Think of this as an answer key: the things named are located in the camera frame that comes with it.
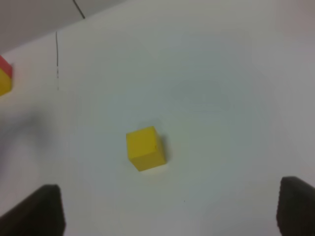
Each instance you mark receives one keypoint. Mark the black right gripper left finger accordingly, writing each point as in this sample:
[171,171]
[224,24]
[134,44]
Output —
[39,214]

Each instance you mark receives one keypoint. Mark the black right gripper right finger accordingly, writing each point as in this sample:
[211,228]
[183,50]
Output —
[296,208]

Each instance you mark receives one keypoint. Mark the yellow template block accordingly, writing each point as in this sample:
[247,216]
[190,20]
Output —
[5,82]

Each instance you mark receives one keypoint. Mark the red template block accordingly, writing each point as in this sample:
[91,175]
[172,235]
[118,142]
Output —
[6,67]

